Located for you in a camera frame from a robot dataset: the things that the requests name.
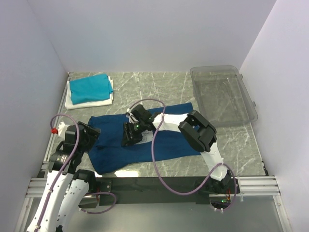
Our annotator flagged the purple cable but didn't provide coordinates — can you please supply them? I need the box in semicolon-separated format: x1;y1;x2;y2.
128;98;238;212
33;113;117;230

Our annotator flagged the teal folded t-shirt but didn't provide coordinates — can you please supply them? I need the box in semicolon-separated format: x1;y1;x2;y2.
69;74;113;105

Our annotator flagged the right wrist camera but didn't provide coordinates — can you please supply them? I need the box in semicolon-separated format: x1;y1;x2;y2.
126;108;138;123

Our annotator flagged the clear plastic bin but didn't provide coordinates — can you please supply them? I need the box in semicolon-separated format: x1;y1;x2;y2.
190;65;258;128

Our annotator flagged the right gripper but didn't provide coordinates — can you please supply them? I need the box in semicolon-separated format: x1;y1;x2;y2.
121;120;146;147

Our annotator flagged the black base beam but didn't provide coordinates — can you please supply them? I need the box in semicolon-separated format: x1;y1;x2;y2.
67;175;239;206

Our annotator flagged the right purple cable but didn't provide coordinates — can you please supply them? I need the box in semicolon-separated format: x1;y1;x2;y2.
128;98;238;212

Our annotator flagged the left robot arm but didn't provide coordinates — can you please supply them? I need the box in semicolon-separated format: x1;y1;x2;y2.
27;122;101;232

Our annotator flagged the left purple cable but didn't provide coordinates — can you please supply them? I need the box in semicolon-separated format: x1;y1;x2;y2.
33;113;117;230

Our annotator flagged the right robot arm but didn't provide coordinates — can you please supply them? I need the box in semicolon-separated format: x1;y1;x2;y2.
121;104;235;196

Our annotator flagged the white folded t-shirt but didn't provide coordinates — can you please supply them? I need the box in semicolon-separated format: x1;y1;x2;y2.
65;77;113;110

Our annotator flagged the dark blue t-shirt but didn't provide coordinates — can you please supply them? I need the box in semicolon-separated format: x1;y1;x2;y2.
88;114;200;175

